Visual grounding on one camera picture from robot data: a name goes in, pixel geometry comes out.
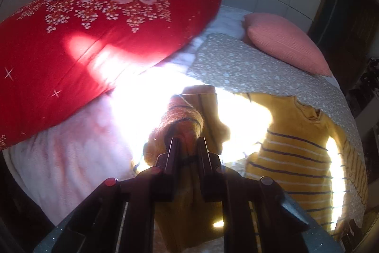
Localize pink square pillow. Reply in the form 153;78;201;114
244;13;332;77

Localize beige dotted quilted bedspread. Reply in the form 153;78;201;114
187;34;367;223

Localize red floral long pillow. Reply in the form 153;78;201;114
1;0;222;149

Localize yellow striped knit sweater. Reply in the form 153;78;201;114
144;85;367;240

